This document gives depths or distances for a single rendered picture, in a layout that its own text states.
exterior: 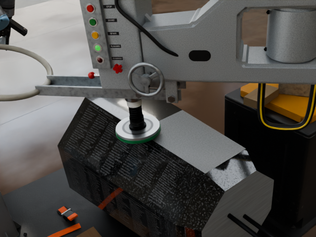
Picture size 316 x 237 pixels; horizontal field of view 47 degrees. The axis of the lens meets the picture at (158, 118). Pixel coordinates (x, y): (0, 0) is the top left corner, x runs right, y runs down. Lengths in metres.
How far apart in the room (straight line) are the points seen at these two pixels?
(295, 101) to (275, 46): 0.78
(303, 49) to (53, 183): 2.12
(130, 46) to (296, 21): 0.60
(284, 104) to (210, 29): 0.88
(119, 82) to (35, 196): 1.56
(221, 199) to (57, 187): 1.63
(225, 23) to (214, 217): 0.77
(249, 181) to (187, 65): 0.57
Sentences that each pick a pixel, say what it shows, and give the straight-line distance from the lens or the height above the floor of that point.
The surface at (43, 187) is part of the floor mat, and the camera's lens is 2.91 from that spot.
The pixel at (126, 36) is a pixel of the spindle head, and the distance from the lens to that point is 1.41.
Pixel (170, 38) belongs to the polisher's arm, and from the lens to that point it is 1.38.
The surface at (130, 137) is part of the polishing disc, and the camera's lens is 1.65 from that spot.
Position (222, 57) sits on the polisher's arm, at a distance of 1.37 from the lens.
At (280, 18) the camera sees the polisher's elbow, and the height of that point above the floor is 1.41.
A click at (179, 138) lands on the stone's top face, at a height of 0.83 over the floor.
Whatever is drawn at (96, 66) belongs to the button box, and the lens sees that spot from 1.49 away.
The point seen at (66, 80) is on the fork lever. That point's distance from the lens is 1.81.
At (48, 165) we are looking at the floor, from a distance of 3.14.
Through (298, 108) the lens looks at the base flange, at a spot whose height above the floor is 0.78.
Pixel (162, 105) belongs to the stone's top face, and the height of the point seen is 0.83.
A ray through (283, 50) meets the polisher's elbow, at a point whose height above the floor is 1.30.
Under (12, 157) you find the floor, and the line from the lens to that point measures 3.38.
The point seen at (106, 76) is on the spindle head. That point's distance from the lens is 1.51.
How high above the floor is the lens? 1.80
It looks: 31 degrees down
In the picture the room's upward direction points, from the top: 6 degrees counter-clockwise
